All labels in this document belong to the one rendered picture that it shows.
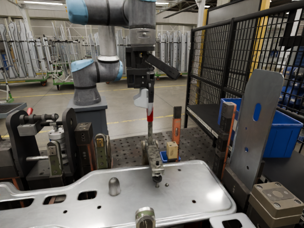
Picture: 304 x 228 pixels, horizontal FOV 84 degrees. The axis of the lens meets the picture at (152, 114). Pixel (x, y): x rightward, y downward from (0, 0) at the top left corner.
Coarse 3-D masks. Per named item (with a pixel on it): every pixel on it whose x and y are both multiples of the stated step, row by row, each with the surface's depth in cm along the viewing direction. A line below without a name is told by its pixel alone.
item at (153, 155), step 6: (150, 150) 57; (156, 150) 57; (150, 156) 53; (156, 156) 54; (150, 162) 51; (156, 162) 48; (150, 168) 51; (156, 168) 48; (162, 168) 48; (156, 174) 49; (162, 174) 48; (156, 180) 49
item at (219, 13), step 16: (240, 0) 221; (256, 0) 201; (208, 16) 288; (224, 16) 252; (208, 32) 293; (224, 32) 255; (256, 32) 202; (208, 48) 297; (224, 48) 259; (240, 48) 231; (256, 48) 205; (240, 64) 234; (256, 64) 212; (208, 96) 312
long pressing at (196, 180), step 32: (192, 160) 63; (0, 192) 49; (32, 192) 49; (64, 192) 49; (128, 192) 49; (160, 192) 49; (192, 192) 49; (224, 192) 49; (0, 224) 40; (32, 224) 40; (64, 224) 40; (96, 224) 40; (128, 224) 41; (160, 224) 41
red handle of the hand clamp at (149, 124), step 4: (152, 108) 56; (152, 112) 57; (148, 116) 57; (152, 116) 57; (148, 120) 58; (152, 120) 58; (148, 124) 58; (148, 128) 59; (148, 132) 60; (148, 136) 60; (148, 140) 61; (148, 144) 61; (152, 144) 62
